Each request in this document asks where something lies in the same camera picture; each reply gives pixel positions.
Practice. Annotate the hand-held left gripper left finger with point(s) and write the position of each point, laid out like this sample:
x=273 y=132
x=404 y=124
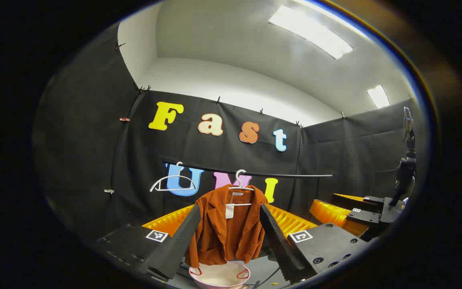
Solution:
x=179 y=241

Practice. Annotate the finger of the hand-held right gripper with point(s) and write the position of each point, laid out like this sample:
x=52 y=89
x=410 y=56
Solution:
x=365 y=216
x=371 y=202

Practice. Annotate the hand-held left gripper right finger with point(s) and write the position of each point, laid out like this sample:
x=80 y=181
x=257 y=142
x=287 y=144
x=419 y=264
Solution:
x=279 y=241

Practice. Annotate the white plastic hanger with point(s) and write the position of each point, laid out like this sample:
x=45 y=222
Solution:
x=240 y=187
x=173 y=176

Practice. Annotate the black clothes rack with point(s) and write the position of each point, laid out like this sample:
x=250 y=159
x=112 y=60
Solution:
x=295 y=175

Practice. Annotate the small ceiling light panel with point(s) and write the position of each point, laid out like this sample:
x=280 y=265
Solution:
x=378 y=96

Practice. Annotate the black backdrop cloth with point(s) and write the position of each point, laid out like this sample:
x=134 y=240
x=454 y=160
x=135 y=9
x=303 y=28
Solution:
x=231 y=148

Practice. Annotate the long ceiling light panel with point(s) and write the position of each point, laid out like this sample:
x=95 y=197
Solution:
x=311 y=32

